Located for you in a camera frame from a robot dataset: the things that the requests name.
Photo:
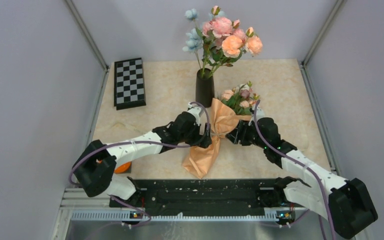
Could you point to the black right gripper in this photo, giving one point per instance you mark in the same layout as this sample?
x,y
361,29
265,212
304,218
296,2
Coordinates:
x,y
240,132

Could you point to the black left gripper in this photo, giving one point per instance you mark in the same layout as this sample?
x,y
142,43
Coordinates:
x,y
200,140

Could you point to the orange paper bouquet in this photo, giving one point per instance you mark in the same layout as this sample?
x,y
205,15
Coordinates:
x,y
227,110

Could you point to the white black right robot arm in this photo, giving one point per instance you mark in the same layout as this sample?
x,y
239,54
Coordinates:
x,y
345,204

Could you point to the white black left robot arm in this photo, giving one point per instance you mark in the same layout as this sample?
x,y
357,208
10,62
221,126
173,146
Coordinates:
x,y
94,171

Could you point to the black cylindrical vase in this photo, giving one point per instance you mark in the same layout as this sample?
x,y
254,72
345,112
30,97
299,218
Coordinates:
x,y
204,88

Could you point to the pink orange blue flowers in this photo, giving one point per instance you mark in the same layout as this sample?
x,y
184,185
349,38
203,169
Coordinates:
x,y
219,42

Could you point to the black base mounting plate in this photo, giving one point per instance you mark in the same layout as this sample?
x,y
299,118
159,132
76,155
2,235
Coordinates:
x,y
207,198

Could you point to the orange curved toy track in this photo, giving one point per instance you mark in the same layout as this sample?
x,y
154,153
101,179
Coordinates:
x,y
122,167

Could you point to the black grey chessboard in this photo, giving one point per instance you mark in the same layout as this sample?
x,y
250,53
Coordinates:
x,y
129,84

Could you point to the aluminium frame rail right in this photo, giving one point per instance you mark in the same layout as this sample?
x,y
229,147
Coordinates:
x,y
337,7

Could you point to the aluminium frame rail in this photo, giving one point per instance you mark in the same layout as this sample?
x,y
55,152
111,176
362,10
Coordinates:
x,y
337,7
77,206
86,33

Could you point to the aluminium front frame rail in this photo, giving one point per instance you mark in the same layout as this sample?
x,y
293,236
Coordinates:
x,y
77,206

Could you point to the aluminium frame rail left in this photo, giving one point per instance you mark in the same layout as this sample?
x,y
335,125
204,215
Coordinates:
x,y
86,33

